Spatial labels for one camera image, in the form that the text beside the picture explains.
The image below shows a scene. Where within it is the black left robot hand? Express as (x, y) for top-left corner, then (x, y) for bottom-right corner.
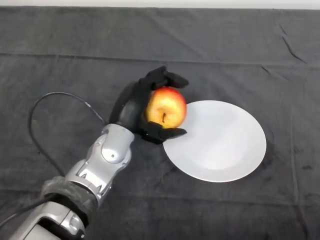
(109, 65), (190, 145)

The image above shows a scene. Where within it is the red yellow apple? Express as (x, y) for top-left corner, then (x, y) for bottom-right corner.
(145, 86), (187, 129)

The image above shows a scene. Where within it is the white round plate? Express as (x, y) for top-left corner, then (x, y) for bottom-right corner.
(162, 100), (267, 183)

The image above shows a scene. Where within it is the black cloth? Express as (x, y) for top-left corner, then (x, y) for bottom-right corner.
(0, 6), (320, 240)

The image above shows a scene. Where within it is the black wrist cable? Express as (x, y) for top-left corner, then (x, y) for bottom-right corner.
(0, 92), (107, 227)

